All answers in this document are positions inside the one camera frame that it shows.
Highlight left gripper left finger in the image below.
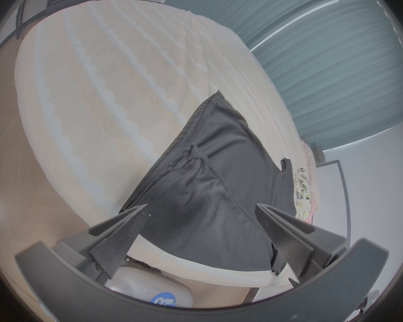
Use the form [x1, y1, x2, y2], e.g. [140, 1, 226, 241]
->
[55, 203, 149, 280]

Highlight black T-shirt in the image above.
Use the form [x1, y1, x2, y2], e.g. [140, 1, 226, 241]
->
[119, 91, 298, 278]

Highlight bed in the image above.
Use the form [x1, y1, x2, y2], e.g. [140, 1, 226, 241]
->
[15, 0, 351, 306]

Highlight white printed pyjama top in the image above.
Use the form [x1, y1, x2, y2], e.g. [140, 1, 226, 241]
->
[294, 168, 314, 220]

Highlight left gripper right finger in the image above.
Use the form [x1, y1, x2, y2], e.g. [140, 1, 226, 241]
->
[255, 203, 345, 286]

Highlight pink garment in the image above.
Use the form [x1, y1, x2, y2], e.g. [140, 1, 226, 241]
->
[304, 193, 322, 224]

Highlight cream pillow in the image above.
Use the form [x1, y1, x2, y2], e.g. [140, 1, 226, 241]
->
[300, 136, 318, 167]

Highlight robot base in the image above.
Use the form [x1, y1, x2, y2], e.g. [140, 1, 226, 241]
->
[104, 265, 193, 309]

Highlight blue-green curtain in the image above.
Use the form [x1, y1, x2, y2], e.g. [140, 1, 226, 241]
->
[165, 0, 373, 51]
[252, 0, 403, 150]

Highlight grey bedside table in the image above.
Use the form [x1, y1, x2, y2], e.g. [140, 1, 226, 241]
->
[309, 143, 324, 162]

